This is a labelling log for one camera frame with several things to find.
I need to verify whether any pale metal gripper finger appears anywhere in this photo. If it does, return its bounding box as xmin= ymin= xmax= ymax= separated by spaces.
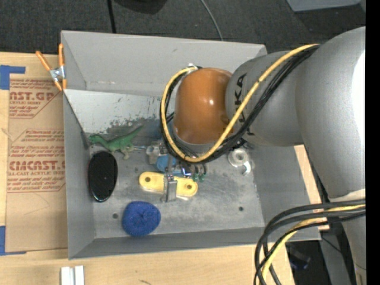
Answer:
xmin=161 ymin=173 xmax=179 ymax=203
xmin=146 ymin=145 xmax=167 ymax=165

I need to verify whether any small blue rounded object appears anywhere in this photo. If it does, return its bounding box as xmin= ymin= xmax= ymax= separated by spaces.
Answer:
xmin=156 ymin=156 xmax=182 ymax=173

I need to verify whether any yellow flat block with holes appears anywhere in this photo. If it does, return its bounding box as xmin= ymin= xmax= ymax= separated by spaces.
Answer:
xmin=138 ymin=171 xmax=199 ymax=202

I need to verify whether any green toy dinosaur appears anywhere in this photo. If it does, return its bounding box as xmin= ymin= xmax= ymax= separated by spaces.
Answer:
xmin=88 ymin=125 xmax=145 ymax=160

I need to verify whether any grey metal bin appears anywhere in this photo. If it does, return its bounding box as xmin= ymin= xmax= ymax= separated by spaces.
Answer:
xmin=60 ymin=30 xmax=322 ymax=260

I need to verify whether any blue round sponge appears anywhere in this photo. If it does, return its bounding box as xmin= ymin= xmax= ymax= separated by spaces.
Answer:
xmin=121 ymin=200 xmax=162 ymax=237

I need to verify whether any black oval object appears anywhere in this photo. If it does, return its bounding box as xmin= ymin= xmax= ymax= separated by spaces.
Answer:
xmin=87 ymin=150 xmax=119 ymax=203

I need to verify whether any brown cardboard board, red print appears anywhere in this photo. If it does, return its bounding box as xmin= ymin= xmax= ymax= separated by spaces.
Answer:
xmin=0 ymin=51 xmax=69 ymax=254

